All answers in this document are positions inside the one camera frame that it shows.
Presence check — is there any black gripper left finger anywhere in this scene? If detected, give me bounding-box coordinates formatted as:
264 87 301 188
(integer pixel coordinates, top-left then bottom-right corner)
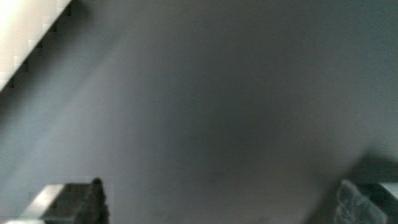
8 178 111 224

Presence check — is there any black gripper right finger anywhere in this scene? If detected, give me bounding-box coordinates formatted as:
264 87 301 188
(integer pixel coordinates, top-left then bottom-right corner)
333 180 398 224

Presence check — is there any white square tabletop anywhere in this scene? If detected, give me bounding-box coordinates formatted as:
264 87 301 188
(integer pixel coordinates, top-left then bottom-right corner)
0 0 72 90

